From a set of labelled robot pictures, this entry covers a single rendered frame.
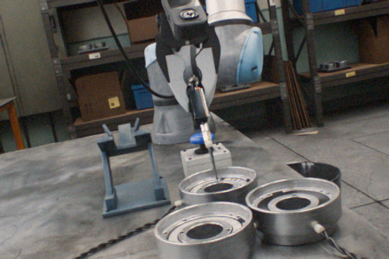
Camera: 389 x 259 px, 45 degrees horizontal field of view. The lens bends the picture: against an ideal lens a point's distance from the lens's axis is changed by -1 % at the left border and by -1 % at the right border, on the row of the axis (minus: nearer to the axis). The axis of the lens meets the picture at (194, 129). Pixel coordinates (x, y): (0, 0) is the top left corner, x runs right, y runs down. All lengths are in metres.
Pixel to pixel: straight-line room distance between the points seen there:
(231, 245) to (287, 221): 0.07
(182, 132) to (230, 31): 0.24
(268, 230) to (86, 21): 4.13
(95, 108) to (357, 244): 3.63
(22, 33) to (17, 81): 0.42
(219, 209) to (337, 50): 4.54
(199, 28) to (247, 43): 0.40
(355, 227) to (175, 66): 0.34
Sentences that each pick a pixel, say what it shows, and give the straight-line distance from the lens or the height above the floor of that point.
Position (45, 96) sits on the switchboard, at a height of 0.70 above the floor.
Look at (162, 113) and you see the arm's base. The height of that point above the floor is 0.87.
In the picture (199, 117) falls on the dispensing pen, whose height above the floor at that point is 0.91.
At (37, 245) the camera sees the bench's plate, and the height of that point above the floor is 0.80.
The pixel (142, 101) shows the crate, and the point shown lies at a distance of 4.08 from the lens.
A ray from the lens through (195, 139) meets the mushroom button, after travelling 0.75.
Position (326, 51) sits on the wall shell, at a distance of 4.99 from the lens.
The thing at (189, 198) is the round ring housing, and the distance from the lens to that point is 0.60.
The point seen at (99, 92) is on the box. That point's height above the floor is 0.67.
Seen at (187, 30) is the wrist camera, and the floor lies 1.04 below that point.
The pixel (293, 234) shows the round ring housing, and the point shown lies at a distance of 0.51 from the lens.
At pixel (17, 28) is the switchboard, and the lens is 4.37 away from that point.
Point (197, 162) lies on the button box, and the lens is 0.73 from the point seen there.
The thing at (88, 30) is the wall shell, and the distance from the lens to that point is 4.55.
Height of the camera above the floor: 1.04
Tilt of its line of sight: 12 degrees down
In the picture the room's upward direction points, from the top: 10 degrees counter-clockwise
